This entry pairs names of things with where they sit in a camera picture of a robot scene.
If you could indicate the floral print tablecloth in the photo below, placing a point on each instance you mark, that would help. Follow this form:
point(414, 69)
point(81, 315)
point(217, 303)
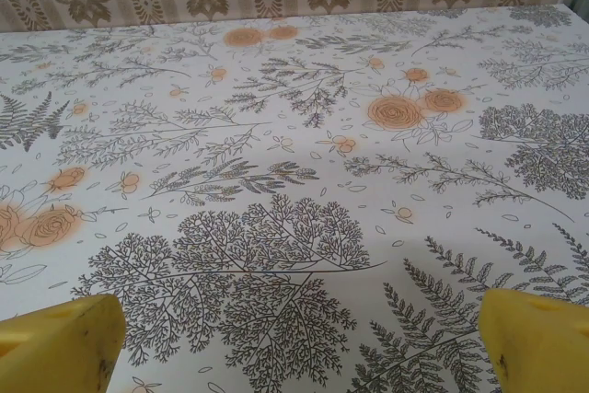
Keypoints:
point(294, 172)

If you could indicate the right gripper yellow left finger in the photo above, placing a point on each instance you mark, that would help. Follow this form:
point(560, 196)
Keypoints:
point(60, 347)

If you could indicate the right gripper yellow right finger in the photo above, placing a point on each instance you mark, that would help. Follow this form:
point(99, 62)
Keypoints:
point(538, 347)

